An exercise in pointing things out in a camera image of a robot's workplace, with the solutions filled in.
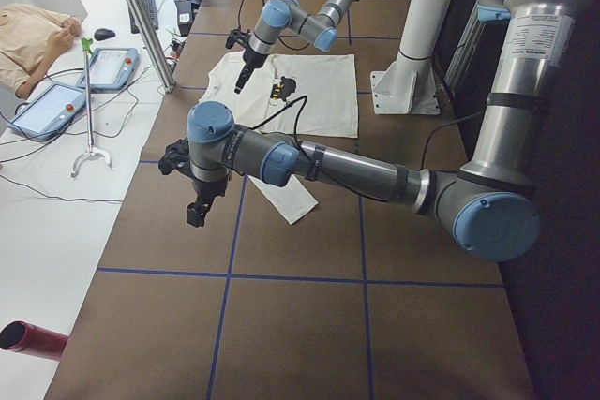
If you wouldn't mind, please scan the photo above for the metal reacher grabber tool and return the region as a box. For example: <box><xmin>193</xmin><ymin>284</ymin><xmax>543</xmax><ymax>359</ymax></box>
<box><xmin>70</xmin><ymin>37</ymin><xmax>112</xmax><ymax>179</ymax></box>

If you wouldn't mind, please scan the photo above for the cream long sleeve cat shirt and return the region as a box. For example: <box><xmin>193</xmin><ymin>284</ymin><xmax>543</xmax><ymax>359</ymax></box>
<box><xmin>207</xmin><ymin>52</ymin><xmax>360</xmax><ymax>227</ymax></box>

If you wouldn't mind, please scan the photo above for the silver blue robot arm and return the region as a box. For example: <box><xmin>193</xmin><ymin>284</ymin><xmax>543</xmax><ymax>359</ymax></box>
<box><xmin>187</xmin><ymin>0</ymin><xmax>593</xmax><ymax>261</ymax></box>
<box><xmin>226</xmin><ymin>0</ymin><xmax>357</xmax><ymax>94</ymax></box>

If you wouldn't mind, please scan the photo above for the near blue teach pendant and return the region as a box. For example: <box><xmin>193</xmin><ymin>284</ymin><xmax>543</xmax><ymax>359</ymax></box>
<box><xmin>7</xmin><ymin>82</ymin><xmax>86</xmax><ymax>141</ymax></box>

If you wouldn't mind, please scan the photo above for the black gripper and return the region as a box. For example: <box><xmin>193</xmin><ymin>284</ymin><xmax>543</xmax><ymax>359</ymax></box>
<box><xmin>234</xmin><ymin>47</ymin><xmax>265</xmax><ymax>94</ymax></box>
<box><xmin>186</xmin><ymin>180</ymin><xmax>228</xmax><ymax>227</ymax></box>

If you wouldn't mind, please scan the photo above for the black computer mouse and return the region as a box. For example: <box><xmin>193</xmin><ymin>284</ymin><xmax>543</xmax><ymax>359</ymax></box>
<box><xmin>94</xmin><ymin>28</ymin><xmax>116</xmax><ymax>41</ymax></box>

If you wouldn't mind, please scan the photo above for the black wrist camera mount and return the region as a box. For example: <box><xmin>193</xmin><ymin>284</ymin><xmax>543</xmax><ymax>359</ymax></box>
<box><xmin>158</xmin><ymin>138</ymin><xmax>193</xmax><ymax>178</ymax></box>
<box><xmin>225</xmin><ymin>28</ymin><xmax>250</xmax><ymax>50</ymax></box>

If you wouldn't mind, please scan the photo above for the red fire extinguisher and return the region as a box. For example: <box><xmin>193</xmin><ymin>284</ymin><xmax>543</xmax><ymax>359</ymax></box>
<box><xmin>1</xmin><ymin>320</ymin><xmax>69</xmax><ymax>361</ymax></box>

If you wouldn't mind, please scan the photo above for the black keyboard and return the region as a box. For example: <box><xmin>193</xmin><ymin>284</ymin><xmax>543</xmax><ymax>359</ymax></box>
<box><xmin>128</xmin><ymin>0</ymin><xmax>159</xmax><ymax>34</ymax></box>

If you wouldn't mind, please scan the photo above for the black box with white label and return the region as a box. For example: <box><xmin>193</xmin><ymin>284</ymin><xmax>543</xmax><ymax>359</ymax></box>
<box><xmin>175</xmin><ymin>0</ymin><xmax>194</xmax><ymax>37</ymax></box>

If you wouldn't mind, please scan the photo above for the far blue teach pendant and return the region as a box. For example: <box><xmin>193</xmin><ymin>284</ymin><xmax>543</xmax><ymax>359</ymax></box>
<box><xmin>87</xmin><ymin>48</ymin><xmax>140</xmax><ymax>93</ymax></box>

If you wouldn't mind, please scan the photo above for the person in beige shirt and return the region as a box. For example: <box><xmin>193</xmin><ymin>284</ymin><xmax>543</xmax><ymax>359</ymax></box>
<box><xmin>1</xmin><ymin>4</ymin><xmax>82</xmax><ymax>99</ymax></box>

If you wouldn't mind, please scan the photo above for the blue teach pendant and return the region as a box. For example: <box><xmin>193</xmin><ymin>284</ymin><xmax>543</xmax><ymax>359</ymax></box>
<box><xmin>87</xmin><ymin>48</ymin><xmax>140</xmax><ymax>93</ymax></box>
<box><xmin>7</xmin><ymin>82</ymin><xmax>86</xmax><ymax>141</ymax></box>

